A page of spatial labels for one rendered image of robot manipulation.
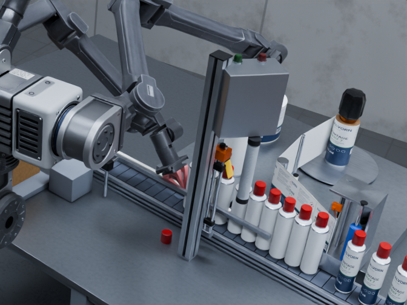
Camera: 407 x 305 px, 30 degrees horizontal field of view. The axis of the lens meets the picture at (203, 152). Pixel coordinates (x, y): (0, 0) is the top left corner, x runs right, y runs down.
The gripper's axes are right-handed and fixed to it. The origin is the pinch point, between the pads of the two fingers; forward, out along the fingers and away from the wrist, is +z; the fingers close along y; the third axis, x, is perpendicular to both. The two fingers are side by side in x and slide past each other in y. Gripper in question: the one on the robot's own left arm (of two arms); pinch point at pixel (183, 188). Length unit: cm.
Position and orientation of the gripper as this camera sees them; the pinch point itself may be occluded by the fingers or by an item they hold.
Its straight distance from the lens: 240.3
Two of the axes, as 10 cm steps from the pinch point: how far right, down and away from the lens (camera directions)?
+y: 5.6, -3.8, 7.3
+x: -7.2, 2.2, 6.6
